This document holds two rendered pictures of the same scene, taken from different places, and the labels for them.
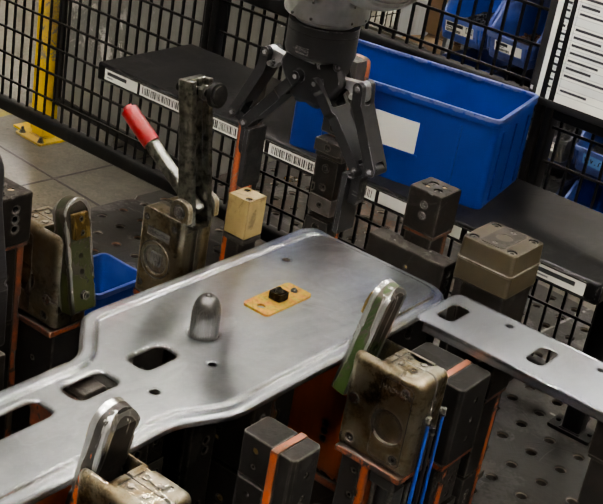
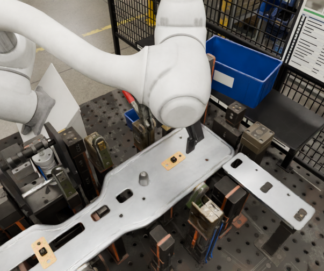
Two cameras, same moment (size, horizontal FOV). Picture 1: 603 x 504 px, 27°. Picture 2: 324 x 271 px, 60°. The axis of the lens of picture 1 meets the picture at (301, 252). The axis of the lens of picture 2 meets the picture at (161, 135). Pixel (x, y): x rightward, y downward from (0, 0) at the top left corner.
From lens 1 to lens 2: 0.73 m
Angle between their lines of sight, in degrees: 26
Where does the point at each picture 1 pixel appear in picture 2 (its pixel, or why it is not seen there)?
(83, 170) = not seen: hidden behind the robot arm
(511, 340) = (256, 178)
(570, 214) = (289, 107)
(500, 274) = (256, 147)
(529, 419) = (270, 161)
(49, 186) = not seen: hidden behind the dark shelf
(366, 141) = (194, 131)
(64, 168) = not seen: hidden behind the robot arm
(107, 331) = (112, 182)
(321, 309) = (188, 164)
